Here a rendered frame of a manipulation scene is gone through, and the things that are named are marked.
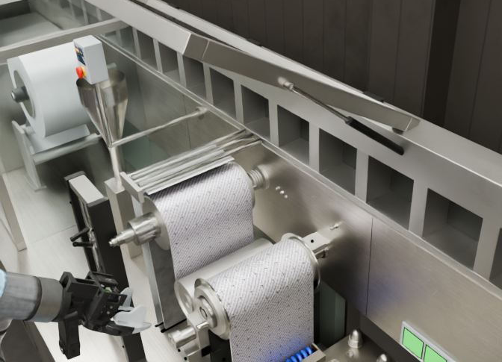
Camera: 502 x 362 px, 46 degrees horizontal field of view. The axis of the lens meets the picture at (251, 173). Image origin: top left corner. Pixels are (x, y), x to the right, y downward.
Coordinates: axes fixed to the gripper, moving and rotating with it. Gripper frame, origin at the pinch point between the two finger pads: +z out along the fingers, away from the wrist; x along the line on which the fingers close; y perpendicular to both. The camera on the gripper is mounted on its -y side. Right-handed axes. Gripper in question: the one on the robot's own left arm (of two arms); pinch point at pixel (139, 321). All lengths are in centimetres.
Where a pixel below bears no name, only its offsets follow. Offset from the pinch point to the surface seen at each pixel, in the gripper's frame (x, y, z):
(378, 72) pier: 84, 83, 129
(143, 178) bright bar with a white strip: 29.1, 20.2, 5.9
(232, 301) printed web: -3.2, 9.2, 18.1
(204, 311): 1.1, 3.5, 16.5
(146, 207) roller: 29.9, 13.3, 11.5
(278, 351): -4.8, -0.8, 39.7
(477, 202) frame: -37, 52, 21
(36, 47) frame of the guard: 98, 30, -2
